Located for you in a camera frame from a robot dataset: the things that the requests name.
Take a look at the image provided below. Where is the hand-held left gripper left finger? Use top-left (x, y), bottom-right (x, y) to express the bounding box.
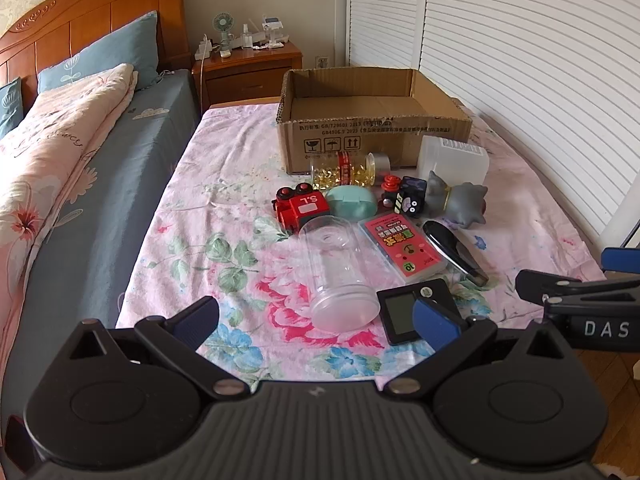
top-left (70, 296), bottom-right (246, 401)

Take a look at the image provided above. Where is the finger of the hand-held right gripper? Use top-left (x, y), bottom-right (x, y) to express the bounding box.
top-left (515, 269), bottom-right (640, 307)
top-left (601, 246), bottom-right (640, 277)

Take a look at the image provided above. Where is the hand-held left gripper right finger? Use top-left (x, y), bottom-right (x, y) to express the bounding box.
top-left (382, 300), bottom-right (571, 397)

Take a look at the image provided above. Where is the black digital timer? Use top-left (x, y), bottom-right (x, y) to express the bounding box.
top-left (376, 278), bottom-right (464, 346)

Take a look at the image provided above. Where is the clear plastic jar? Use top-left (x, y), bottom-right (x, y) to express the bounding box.
top-left (298, 215), bottom-right (381, 334)

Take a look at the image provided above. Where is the grey cat toy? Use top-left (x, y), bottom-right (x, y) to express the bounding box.
top-left (425, 170), bottom-right (489, 230)

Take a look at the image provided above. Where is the teal oval case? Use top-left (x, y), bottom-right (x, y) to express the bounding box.
top-left (322, 186), bottom-right (377, 221)

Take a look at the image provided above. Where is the brown cardboard box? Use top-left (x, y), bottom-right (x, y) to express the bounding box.
top-left (275, 67), bottom-right (473, 176)

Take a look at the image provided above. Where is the pink card case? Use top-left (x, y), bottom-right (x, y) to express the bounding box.
top-left (358, 212), bottom-right (447, 283)

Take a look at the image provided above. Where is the pink floral bedsheet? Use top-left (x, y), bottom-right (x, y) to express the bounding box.
top-left (115, 95), bottom-right (609, 382)

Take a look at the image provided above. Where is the black cube toy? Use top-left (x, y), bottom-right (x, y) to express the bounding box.
top-left (395, 176), bottom-right (427, 219)

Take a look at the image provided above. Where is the small red wheeled toy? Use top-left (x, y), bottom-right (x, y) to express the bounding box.
top-left (381, 175), bottom-right (404, 210)

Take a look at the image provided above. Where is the blue-grey bed sheet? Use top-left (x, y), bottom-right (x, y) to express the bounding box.
top-left (0, 67), bottom-right (202, 411)

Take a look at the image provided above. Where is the white plastic container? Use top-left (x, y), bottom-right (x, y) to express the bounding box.
top-left (416, 135), bottom-right (490, 187)

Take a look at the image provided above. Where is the clear bottle of yellow capsules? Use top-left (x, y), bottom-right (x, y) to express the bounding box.
top-left (309, 151), bottom-right (392, 186)

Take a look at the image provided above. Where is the wide white louvered door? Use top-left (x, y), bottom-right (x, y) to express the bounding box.
top-left (420, 0), bottom-right (640, 249)

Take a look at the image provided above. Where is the pink floral quilt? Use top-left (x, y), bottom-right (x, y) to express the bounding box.
top-left (0, 63), bottom-right (140, 361)

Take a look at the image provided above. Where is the wooden nightstand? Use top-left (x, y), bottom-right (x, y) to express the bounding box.
top-left (192, 40), bottom-right (304, 112)

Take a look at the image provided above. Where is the small blue pillow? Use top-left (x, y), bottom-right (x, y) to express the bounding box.
top-left (0, 77), bottom-right (24, 139)

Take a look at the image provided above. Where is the large blue pillow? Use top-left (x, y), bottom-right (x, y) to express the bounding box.
top-left (37, 10), bottom-right (161, 96)

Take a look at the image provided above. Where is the small green desk fan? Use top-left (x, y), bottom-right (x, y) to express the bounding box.
top-left (212, 13), bottom-right (234, 57)

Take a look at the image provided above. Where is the clear acrylic stand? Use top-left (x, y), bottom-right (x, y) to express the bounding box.
top-left (262, 17), bottom-right (289, 44)

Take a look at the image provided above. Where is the narrow white louvered door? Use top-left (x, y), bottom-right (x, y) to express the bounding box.
top-left (347, 0), bottom-right (429, 69)

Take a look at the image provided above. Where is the wooden bed headboard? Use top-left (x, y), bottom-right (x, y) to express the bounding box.
top-left (0, 0), bottom-right (193, 111)

